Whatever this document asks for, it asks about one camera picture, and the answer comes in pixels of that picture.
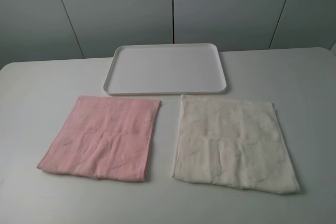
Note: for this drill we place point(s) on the pink towel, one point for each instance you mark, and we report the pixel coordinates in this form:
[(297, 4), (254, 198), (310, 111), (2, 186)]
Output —
[(104, 138)]

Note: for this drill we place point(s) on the cream white towel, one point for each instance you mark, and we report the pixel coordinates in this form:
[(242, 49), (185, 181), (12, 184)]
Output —
[(232, 143)]

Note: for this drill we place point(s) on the white rectangular plastic tray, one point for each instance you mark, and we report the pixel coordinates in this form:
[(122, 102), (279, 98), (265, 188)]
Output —
[(165, 69)]

